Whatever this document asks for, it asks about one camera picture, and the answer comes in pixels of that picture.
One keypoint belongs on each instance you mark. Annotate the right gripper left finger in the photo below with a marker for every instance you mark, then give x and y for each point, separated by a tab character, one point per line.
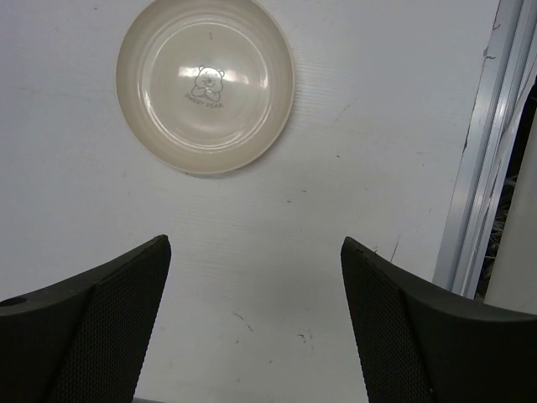
84	339

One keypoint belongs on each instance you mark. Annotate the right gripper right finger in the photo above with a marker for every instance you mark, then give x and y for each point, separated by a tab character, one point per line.
420	343

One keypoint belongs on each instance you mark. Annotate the cream plate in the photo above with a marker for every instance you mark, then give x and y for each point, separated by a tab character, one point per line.
205	86

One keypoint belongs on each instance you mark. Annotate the aluminium frame rail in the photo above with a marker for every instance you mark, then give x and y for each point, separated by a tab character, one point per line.
508	74

